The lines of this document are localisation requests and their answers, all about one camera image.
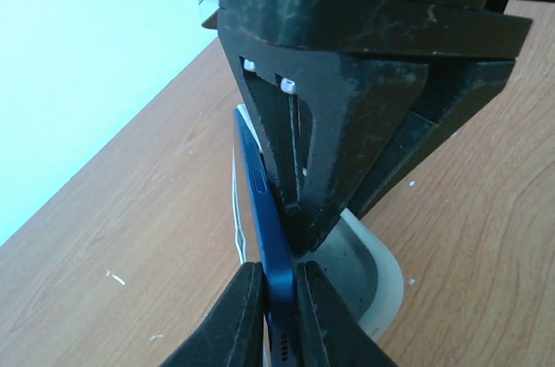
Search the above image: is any blue smartphone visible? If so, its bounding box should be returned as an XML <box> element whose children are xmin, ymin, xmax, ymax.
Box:
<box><xmin>232</xmin><ymin>104</ymin><xmax>298</xmax><ymax>366</ymax></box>

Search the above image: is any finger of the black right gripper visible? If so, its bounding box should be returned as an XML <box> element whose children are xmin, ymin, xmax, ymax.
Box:
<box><xmin>219</xmin><ymin>27</ymin><xmax>428</xmax><ymax>256</ymax></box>
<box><xmin>350</xmin><ymin>58</ymin><xmax>515</xmax><ymax>218</ymax></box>

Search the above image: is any white phone case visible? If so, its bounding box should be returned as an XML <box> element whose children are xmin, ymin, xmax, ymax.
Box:
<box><xmin>232</xmin><ymin>102</ymin><xmax>405</xmax><ymax>340</ymax></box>

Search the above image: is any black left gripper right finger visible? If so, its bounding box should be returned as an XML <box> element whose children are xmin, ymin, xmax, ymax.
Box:
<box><xmin>297</xmin><ymin>261</ymin><xmax>393</xmax><ymax>367</ymax></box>

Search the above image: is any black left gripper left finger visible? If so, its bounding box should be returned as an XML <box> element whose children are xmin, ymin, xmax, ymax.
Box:
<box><xmin>162</xmin><ymin>262</ymin><xmax>264</xmax><ymax>367</ymax></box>

